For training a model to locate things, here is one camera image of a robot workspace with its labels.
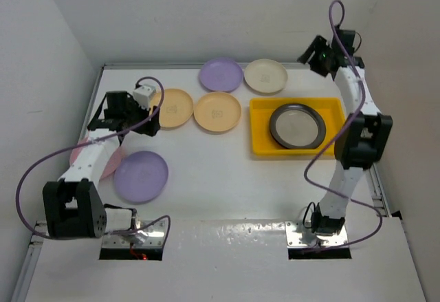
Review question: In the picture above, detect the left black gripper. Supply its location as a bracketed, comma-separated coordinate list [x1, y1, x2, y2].
[122, 96, 160, 136]

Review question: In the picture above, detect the orange plate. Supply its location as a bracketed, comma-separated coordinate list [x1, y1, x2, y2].
[159, 88, 194, 129]
[193, 91, 242, 133]

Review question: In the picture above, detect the pink plate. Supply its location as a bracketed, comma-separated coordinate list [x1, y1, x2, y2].
[62, 137, 123, 185]

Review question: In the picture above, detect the cream white plate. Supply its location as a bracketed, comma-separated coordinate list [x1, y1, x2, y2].
[244, 59, 288, 94]

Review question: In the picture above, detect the purple plate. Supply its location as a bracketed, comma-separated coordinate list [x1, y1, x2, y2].
[113, 151, 168, 204]
[199, 58, 244, 92]

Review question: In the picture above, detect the dark metal plate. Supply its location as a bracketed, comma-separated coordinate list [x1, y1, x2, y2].
[269, 103, 327, 149]

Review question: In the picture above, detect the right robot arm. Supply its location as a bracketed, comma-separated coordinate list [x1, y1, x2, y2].
[299, 26, 393, 236]

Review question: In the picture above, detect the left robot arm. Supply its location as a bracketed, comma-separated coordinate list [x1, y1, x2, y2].
[43, 85, 160, 239]

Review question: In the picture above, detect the yellow plastic bin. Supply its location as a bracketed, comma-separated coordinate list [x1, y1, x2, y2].
[249, 98, 346, 159]

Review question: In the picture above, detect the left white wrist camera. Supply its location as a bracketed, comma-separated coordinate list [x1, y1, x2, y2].
[132, 84, 156, 110]

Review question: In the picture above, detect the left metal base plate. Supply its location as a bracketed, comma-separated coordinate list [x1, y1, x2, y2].
[101, 219, 168, 249]

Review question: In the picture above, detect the metal base plate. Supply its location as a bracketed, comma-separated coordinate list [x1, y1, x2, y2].
[101, 219, 168, 249]
[285, 221, 349, 250]

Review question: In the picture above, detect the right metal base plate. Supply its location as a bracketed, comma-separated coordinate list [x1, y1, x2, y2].
[285, 221, 349, 250]

